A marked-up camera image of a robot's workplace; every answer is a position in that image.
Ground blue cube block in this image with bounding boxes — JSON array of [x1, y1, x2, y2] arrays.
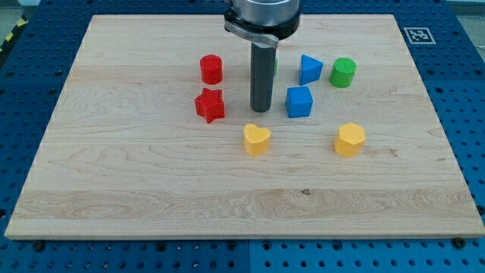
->
[[285, 86, 313, 118]]

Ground white fiducial marker tag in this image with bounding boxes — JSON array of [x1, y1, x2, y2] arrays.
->
[[403, 27, 436, 45]]

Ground green block behind rod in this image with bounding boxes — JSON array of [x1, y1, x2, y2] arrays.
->
[[274, 58, 278, 77]]

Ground red cylinder block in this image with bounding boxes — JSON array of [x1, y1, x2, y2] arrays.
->
[[199, 55, 223, 85]]

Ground red star block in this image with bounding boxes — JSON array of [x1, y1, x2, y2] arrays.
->
[[194, 88, 225, 124]]

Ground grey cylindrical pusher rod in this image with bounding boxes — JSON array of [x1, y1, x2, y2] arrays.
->
[[250, 42, 276, 112]]

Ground yellow hexagon block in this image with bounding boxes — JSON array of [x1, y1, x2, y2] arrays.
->
[[333, 122, 366, 158]]

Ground wooden board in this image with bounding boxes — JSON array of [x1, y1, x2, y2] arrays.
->
[[5, 14, 484, 240]]

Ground yellow heart block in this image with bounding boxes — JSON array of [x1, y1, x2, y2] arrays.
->
[[243, 124, 271, 156]]

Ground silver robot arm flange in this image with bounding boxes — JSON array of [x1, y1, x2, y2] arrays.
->
[[224, 0, 301, 49]]

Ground blue triangle block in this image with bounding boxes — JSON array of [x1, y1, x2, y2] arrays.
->
[[299, 55, 324, 86]]

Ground green cylinder block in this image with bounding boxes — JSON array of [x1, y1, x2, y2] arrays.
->
[[329, 58, 357, 88]]

